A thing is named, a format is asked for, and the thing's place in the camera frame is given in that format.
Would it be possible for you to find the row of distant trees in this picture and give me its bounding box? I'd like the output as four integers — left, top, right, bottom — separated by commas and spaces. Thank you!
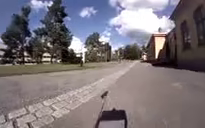
113, 42, 144, 62

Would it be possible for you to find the slim dark tree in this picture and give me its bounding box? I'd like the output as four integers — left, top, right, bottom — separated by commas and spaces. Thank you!
0, 5, 33, 65

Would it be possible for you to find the grass strip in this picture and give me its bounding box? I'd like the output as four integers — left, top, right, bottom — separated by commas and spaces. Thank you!
0, 60, 124, 79

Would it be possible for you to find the grey cobblestone strip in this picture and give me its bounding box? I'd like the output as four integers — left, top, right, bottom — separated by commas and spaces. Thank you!
0, 61, 138, 128

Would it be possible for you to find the grey asphalt path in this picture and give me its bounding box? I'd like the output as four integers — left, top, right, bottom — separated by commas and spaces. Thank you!
43, 60, 205, 128

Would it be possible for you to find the tall dark conifer tree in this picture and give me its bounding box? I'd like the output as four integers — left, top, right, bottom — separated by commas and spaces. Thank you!
32, 0, 74, 64

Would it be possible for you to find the yellow building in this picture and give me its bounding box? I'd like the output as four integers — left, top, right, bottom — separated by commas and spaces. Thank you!
145, 32, 168, 63

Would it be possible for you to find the brown brick building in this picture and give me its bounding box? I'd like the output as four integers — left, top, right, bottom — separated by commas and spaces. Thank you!
159, 0, 205, 73

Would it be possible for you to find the grey gravelly road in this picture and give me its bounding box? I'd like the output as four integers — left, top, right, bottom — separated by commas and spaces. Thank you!
0, 61, 133, 116

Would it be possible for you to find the broad leafy tree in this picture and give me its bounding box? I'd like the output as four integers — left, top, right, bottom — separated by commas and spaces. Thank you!
84, 31, 108, 63

